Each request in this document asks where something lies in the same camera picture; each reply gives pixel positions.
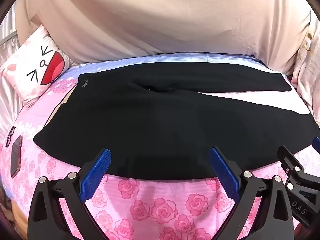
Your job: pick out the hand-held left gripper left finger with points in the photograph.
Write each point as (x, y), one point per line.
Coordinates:
(96, 175)

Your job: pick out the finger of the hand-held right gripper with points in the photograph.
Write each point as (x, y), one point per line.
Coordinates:
(297, 177)
(317, 143)

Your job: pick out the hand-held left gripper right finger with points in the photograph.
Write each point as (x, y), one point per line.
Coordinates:
(225, 172)

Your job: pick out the black pants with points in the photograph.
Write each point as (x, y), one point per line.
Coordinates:
(150, 130)

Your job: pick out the pink floral bed sheet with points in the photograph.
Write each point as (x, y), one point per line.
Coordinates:
(155, 205)

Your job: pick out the cream floral cloth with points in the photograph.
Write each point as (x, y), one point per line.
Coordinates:
(307, 67)

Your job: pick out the black smartphone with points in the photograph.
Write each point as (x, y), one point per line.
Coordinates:
(16, 157)

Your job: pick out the black eyeglasses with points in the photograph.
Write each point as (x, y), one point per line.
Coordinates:
(9, 137)

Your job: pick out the cartoon face pillow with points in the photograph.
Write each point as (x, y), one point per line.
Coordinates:
(30, 62)

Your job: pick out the beige curtain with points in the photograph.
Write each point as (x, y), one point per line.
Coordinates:
(160, 17)

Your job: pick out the metal bed frame rail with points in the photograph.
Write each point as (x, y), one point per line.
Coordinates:
(8, 37)

